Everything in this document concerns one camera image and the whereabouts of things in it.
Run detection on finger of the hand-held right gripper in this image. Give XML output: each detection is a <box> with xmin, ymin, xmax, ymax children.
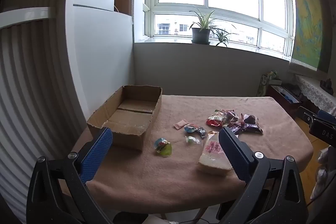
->
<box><xmin>316</xmin><ymin>109</ymin><xmax>336</xmax><ymax>126</ymax></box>

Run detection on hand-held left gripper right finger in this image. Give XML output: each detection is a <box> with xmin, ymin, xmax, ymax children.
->
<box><xmin>217</xmin><ymin>127</ymin><xmax>309</xmax><ymax>224</ymax></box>

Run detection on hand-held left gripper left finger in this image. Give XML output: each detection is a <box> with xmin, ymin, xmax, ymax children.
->
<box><xmin>26</xmin><ymin>127</ymin><xmax>113</xmax><ymax>224</ymax></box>

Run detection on brown chocolate bar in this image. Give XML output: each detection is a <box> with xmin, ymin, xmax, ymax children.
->
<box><xmin>243</xmin><ymin>123</ymin><xmax>263</xmax><ymax>134</ymax></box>
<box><xmin>228</xmin><ymin>124</ymin><xmax>243</xmax><ymax>135</ymax></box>

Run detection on packaged sliced bread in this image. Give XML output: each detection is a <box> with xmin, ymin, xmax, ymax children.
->
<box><xmin>198</xmin><ymin>131</ymin><xmax>234</xmax><ymax>175</ymax></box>

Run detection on red snack packet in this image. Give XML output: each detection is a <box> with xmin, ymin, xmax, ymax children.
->
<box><xmin>206</xmin><ymin>109</ymin><xmax>229</xmax><ymax>127</ymax></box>

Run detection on cardboard box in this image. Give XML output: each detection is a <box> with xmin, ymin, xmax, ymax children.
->
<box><xmin>87</xmin><ymin>85</ymin><xmax>163</xmax><ymax>152</ymax></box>

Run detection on yellow-green jelly cup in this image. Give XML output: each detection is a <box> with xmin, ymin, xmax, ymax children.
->
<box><xmin>154</xmin><ymin>138</ymin><xmax>173</xmax><ymax>157</ymax></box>

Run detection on person's right hand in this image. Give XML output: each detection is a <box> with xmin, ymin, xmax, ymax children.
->
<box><xmin>311</xmin><ymin>147</ymin><xmax>336</xmax><ymax>199</ymax></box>

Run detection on white lace cloth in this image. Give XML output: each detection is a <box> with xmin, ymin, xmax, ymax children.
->
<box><xmin>294</xmin><ymin>74</ymin><xmax>336</xmax><ymax>111</ymax></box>

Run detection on dark figurine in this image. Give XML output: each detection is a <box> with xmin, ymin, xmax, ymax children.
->
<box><xmin>320</xmin><ymin>78</ymin><xmax>334</xmax><ymax>94</ymax></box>

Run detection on dark storage box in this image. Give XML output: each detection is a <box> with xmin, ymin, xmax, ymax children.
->
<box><xmin>267</xmin><ymin>84</ymin><xmax>306</xmax><ymax>119</ymax></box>

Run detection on round blue candy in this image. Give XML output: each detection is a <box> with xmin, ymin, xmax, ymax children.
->
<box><xmin>184</xmin><ymin>124</ymin><xmax>200</xmax><ymax>134</ymax></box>

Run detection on green carton box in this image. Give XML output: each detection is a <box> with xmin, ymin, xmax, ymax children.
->
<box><xmin>257</xmin><ymin>70</ymin><xmax>282</xmax><ymax>97</ymax></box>

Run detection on white ribbed panel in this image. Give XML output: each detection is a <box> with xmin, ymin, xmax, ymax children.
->
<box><xmin>0</xmin><ymin>6</ymin><xmax>87</xmax><ymax>222</ymax></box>

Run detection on potted spider plant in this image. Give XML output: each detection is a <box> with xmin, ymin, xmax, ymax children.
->
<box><xmin>189</xmin><ymin>5</ymin><xmax>238</xmax><ymax>48</ymax></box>

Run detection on black cable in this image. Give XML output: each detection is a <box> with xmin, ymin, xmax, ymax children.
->
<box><xmin>307</xmin><ymin>179</ymin><xmax>331</xmax><ymax>206</ymax></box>

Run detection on wall map poster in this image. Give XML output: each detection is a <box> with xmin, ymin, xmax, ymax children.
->
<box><xmin>285</xmin><ymin>0</ymin><xmax>334</xmax><ymax>73</ymax></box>

